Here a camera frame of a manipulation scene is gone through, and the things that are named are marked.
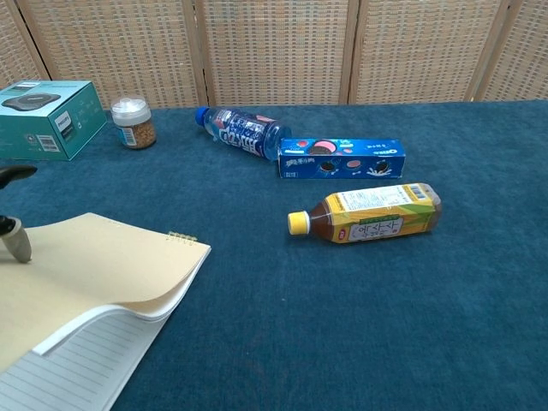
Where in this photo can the teal Philips product box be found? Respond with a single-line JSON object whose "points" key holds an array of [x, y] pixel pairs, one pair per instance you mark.
{"points": [[25, 128]]}

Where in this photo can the blue plastic drink bottle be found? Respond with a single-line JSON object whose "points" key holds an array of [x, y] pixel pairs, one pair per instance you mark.
{"points": [[244, 132]]}

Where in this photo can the blue Oreo cookie box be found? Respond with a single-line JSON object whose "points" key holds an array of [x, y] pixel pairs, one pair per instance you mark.
{"points": [[342, 158]]}

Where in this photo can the dark teal table cloth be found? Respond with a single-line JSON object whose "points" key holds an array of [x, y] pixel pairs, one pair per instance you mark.
{"points": [[385, 321]]}

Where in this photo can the yellow-cap tea bottle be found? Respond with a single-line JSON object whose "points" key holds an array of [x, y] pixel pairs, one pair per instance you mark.
{"points": [[377, 214]]}

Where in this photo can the cream spiral lined notebook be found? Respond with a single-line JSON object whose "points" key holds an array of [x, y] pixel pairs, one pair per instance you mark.
{"points": [[94, 274]]}

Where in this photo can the small jar with clear lid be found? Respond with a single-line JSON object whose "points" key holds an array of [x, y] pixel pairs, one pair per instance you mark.
{"points": [[137, 128]]}

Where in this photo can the woven folding screen panel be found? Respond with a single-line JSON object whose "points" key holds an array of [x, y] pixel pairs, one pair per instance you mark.
{"points": [[107, 43], [526, 51], [428, 51], [278, 51], [17, 51]]}

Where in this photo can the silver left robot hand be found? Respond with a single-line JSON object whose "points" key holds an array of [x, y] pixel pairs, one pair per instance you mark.
{"points": [[15, 240]]}

